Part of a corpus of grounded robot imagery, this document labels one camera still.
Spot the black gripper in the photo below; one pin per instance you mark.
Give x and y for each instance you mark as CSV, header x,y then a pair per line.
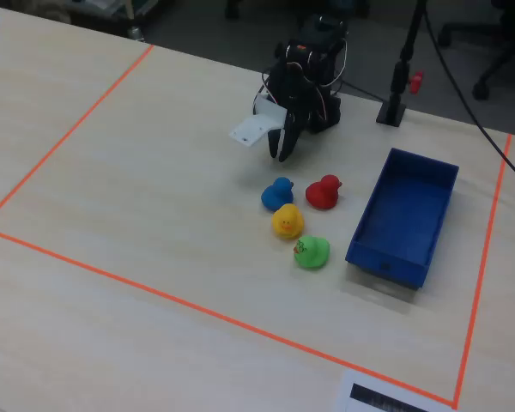
x,y
290,128

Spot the yellow rubber duck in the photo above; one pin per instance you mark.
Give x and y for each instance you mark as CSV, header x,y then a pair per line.
x,y
285,223

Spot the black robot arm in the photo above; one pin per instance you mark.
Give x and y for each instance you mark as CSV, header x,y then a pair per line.
x,y
326,113

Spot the blue rubber duck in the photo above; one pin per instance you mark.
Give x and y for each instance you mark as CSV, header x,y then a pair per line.
x,y
274,197

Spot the red rubber duck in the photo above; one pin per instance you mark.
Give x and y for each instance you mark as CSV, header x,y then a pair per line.
x,y
322,195

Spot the green rubber duck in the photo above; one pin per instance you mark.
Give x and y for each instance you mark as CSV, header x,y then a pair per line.
x,y
313,255

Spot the blue plastic box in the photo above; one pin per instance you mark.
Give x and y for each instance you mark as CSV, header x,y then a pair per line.
x,y
403,214

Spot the red clamp knob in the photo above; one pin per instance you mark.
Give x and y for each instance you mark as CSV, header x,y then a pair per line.
x,y
417,82

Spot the orange tape strip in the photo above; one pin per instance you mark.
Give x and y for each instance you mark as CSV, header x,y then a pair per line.
x,y
482,266
68,134
197,306

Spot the black office chair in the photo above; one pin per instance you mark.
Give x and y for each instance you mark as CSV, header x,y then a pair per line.
x,y
504,56

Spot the white paper with black print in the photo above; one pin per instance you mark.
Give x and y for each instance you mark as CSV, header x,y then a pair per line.
x,y
369,382

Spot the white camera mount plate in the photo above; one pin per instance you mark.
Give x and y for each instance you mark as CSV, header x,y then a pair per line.
x,y
253,129

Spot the black camera stand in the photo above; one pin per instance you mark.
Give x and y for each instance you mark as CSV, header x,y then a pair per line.
x,y
398,81

